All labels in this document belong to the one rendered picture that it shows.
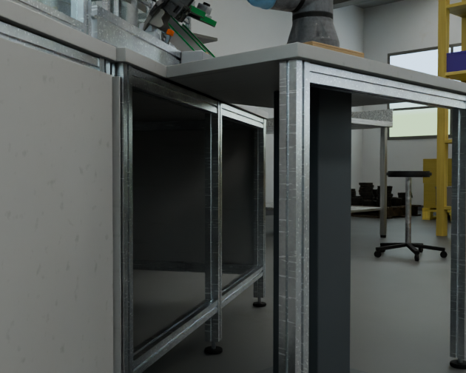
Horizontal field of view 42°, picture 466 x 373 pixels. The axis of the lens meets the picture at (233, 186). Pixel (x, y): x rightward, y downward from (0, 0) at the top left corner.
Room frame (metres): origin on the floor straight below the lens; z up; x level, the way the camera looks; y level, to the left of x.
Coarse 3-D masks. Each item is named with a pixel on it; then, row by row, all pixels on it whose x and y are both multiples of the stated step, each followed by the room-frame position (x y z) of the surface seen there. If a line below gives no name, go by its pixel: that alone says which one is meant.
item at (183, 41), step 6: (174, 24) 2.42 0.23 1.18; (174, 30) 2.27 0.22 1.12; (180, 30) 2.41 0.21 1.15; (174, 36) 2.27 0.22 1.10; (180, 36) 2.26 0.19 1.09; (186, 36) 2.40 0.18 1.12; (174, 42) 2.27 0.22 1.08; (180, 42) 2.26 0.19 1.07; (186, 42) 2.25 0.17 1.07; (192, 42) 2.38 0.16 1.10; (180, 48) 2.26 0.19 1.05; (186, 48) 2.25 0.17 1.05; (192, 48) 2.24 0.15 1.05; (198, 48) 2.37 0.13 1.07
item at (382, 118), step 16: (352, 112) 5.74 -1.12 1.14; (368, 112) 5.62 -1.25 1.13; (384, 112) 5.51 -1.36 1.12; (272, 128) 5.61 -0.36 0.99; (352, 128) 5.60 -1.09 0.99; (368, 128) 5.60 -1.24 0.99; (384, 128) 5.44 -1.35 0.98; (384, 144) 5.44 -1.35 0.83; (384, 160) 5.44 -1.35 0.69; (384, 176) 5.44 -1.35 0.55; (384, 192) 5.44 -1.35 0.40; (272, 208) 5.45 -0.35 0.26; (352, 208) 5.34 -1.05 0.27; (368, 208) 5.34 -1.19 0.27; (384, 208) 5.44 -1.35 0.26; (384, 224) 5.44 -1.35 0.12
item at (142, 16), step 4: (92, 0) 3.08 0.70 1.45; (96, 0) 3.07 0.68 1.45; (100, 0) 3.07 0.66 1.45; (112, 0) 3.13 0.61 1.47; (124, 0) 3.27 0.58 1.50; (92, 4) 3.08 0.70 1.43; (96, 4) 3.07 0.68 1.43; (100, 4) 3.07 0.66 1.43; (112, 4) 3.13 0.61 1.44; (124, 4) 3.27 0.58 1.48; (112, 8) 3.13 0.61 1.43; (124, 8) 3.27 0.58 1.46; (112, 12) 3.13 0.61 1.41; (124, 12) 3.27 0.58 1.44; (140, 12) 3.46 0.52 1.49; (124, 16) 3.26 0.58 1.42; (140, 16) 3.46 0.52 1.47; (144, 16) 3.53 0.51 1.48; (140, 20) 3.46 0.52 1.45; (144, 20) 3.53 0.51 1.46
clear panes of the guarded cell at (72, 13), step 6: (36, 0) 1.06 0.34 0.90; (42, 0) 1.08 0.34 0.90; (48, 0) 1.10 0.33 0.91; (54, 0) 1.12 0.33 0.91; (60, 0) 1.14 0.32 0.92; (66, 0) 1.16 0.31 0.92; (72, 0) 1.18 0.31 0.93; (54, 6) 1.12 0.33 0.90; (60, 6) 1.14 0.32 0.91; (66, 6) 1.16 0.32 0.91; (72, 6) 1.18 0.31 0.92; (66, 12) 1.16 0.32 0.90; (72, 12) 1.18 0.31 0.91
